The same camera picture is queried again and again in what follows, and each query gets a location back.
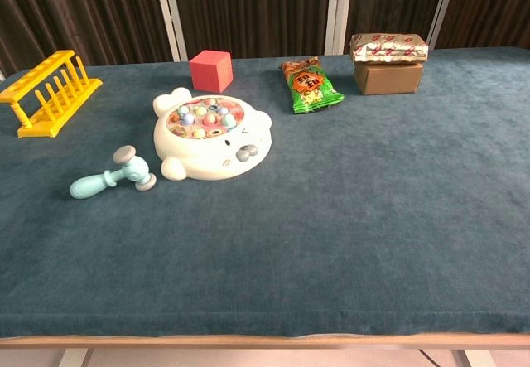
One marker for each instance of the brown cardboard box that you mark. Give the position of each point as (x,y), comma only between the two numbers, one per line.
(387,79)

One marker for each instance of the teal velvet table cloth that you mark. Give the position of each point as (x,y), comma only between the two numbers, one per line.
(314,226)

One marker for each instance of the white table leg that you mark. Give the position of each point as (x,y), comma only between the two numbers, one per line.
(74,358)
(476,358)

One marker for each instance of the yellow plastic test tube rack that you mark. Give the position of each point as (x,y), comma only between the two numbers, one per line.
(41,73)

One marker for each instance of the silver foil packet red print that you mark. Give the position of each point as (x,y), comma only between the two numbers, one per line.
(389,48)

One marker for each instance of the light blue toy hammer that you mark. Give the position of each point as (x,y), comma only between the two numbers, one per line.
(132,170)

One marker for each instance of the red foam cube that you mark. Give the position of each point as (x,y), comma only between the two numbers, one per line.
(209,73)

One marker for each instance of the green snack packet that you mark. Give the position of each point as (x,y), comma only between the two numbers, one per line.
(310,87)

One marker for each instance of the dark brown curtain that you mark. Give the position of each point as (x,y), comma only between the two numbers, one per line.
(256,11)

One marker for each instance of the white bear whack toy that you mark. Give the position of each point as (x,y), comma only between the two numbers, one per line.
(207,155)

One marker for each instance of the white metal frame post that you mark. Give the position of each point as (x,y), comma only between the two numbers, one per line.
(170,15)
(337,11)
(442,6)

